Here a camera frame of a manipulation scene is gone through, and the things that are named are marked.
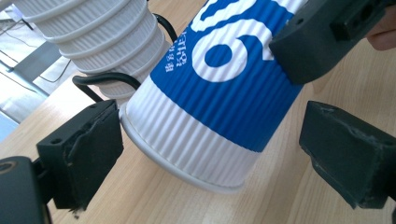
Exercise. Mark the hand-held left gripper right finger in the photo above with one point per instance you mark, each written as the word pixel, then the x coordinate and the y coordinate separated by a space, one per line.
pixel 351 155

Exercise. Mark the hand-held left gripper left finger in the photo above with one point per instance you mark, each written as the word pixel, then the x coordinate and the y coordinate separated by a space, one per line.
pixel 87 158

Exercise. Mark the blue white paper cup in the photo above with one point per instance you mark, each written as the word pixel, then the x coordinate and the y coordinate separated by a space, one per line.
pixel 224 118

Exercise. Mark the stack of white paper cups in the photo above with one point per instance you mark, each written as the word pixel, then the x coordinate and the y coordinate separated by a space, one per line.
pixel 102 37

